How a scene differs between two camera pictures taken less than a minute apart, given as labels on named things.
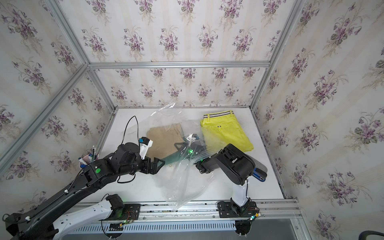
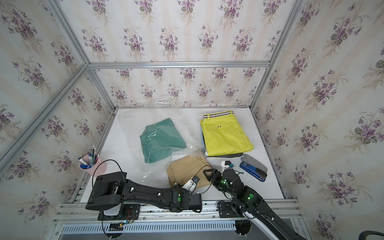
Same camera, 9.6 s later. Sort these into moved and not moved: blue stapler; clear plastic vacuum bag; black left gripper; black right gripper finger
Moved: black right gripper finger; clear plastic vacuum bag; black left gripper
Not moved: blue stapler
